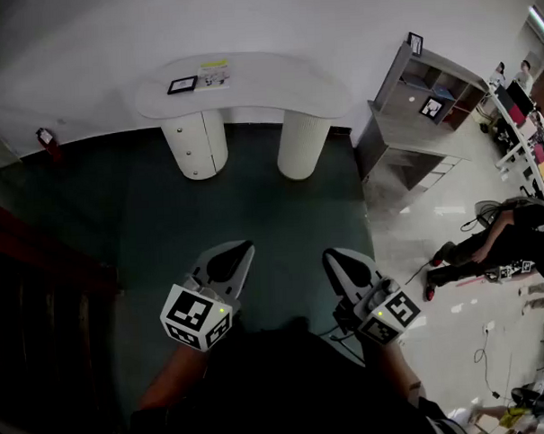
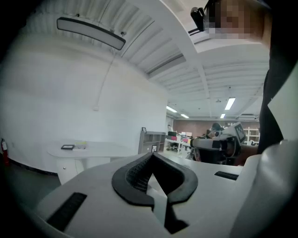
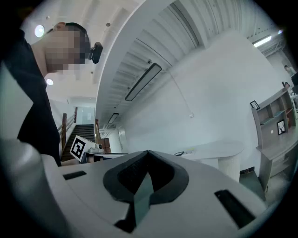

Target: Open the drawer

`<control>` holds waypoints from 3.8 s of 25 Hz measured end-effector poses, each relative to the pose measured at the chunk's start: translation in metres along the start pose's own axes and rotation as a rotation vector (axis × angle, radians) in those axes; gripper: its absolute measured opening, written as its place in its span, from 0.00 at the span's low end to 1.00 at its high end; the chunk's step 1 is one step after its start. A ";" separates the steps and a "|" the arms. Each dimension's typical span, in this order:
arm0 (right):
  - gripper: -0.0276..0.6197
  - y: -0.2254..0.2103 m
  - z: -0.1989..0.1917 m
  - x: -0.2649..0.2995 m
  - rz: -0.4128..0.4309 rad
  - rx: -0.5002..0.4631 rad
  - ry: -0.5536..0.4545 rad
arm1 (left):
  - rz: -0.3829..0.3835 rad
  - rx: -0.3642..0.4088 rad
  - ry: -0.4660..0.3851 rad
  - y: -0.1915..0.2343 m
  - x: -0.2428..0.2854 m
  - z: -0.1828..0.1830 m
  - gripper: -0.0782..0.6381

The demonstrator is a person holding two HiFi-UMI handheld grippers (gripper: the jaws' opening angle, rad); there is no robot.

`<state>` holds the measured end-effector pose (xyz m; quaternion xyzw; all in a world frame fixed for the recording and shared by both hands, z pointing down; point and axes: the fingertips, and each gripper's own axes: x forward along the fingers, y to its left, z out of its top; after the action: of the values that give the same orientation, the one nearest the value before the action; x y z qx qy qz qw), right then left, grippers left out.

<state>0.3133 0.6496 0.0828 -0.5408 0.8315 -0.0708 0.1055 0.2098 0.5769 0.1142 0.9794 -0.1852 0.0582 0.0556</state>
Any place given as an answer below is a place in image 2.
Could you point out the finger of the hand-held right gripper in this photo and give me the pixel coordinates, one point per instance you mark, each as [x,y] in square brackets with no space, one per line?
[201,143]

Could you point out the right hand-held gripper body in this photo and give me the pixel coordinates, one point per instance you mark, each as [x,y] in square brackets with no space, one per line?
[229,137]

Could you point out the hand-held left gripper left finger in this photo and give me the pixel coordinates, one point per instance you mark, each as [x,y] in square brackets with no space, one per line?
[100,204]

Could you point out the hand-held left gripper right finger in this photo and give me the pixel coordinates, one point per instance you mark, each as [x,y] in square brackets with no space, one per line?
[205,204]

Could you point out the white round ribbed cabinet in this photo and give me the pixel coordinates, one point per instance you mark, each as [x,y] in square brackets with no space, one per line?
[97,151]

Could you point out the person's right forearm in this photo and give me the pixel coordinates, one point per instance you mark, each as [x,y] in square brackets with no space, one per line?
[249,151]

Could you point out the white wire shelf rack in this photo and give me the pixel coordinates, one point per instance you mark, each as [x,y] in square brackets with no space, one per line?
[251,136]

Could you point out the lit ceiling light panel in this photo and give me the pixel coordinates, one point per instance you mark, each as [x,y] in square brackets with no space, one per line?
[171,108]
[230,103]
[184,115]
[222,115]

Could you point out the white office desk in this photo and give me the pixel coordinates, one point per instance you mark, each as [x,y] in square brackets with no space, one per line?
[177,143]

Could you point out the black computer monitor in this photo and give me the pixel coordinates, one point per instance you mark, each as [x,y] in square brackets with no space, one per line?
[172,134]

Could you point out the grey shelf unit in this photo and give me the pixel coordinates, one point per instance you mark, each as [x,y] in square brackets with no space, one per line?
[151,139]

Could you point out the yellow-green white booklet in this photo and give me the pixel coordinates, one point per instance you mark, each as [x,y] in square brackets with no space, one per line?
[80,146]

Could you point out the person's black clothing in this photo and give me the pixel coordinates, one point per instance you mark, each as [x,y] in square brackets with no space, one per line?
[277,65]

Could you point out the red fire extinguisher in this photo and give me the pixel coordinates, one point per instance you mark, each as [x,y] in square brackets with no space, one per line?
[4,151]

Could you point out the person's head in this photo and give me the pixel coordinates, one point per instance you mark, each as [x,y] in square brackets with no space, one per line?
[232,18]

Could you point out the black-framed oblong ceiling lamp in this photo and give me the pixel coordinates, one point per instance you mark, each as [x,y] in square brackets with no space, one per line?
[90,32]

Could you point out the small black photo frame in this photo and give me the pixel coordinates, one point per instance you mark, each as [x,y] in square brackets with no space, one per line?
[144,130]
[154,148]

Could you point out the black picture frame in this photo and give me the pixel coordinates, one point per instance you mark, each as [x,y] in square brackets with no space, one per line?
[67,147]

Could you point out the black head-worn camera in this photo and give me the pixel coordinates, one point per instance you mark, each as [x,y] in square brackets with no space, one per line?
[198,16]

